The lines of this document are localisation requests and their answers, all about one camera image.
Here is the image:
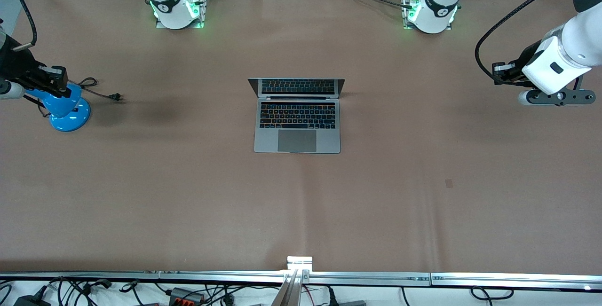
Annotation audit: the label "silver grey laptop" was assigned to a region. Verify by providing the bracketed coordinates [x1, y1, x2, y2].
[248, 78, 346, 154]

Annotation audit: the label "blue desk lamp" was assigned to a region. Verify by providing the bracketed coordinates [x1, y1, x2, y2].
[24, 83, 92, 133]

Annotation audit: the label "black power adapter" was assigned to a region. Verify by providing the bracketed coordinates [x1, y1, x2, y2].
[13, 285, 51, 306]

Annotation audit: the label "brown table cover sheet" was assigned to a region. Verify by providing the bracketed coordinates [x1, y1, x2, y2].
[0, 0, 602, 274]

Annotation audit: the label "black orange connector box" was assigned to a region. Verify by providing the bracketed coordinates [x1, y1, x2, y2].
[168, 287, 206, 306]

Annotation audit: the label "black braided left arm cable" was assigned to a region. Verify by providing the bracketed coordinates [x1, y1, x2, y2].
[475, 0, 591, 84]

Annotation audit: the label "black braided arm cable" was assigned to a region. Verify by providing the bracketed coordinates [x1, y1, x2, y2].
[11, 0, 38, 52]
[475, 0, 591, 84]

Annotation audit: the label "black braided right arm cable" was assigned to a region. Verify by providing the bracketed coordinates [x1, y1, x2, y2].
[11, 0, 38, 52]

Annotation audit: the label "black lamp cord with plug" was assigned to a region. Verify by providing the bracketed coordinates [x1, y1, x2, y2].
[68, 77, 124, 102]

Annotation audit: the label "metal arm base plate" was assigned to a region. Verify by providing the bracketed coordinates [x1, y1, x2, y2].
[401, 0, 456, 31]
[155, 0, 208, 30]

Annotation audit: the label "tangled black cables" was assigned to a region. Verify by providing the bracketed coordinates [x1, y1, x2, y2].
[45, 275, 113, 306]

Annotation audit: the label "black cable loop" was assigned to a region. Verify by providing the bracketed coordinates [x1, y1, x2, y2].
[470, 286, 514, 303]

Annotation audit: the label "aluminium table edge rail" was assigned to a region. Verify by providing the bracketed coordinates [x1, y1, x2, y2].
[0, 270, 602, 293]

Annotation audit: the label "aluminium camera post bracket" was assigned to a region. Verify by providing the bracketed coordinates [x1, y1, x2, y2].
[270, 255, 314, 306]

